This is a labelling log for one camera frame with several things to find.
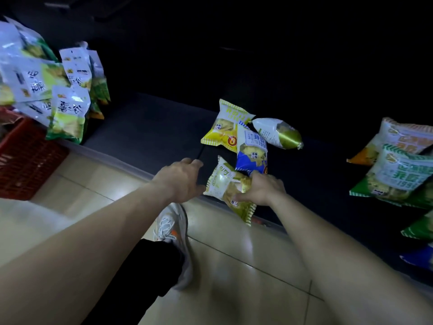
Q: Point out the person's right hand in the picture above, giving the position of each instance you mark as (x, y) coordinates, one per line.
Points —
(267, 192)

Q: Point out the person's left hand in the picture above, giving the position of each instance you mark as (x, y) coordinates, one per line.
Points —
(179, 181)

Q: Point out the blue striped snack packet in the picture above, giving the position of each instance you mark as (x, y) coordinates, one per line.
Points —
(419, 258)
(252, 152)

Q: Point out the olive striped snack packet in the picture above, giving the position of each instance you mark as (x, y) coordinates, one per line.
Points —
(223, 179)

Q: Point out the stack of green potato packets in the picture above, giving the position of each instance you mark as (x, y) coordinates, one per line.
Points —
(67, 115)

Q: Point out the green striped snack packet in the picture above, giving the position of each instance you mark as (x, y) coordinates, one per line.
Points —
(395, 175)
(421, 228)
(423, 197)

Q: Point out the orange snack packet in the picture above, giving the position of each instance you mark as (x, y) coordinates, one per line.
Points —
(406, 135)

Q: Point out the person's right forearm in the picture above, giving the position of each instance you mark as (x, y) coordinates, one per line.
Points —
(355, 274)

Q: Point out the person's left forearm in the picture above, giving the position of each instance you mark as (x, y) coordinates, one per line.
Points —
(67, 260)

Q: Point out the small red edge sticker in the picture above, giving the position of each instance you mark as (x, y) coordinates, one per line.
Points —
(260, 221)

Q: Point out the grey orange sneaker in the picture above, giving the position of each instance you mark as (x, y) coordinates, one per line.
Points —
(170, 230)

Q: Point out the black shorts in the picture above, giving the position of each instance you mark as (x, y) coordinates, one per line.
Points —
(135, 284)

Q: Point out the red shopping basket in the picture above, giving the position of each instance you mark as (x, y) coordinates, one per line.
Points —
(30, 162)

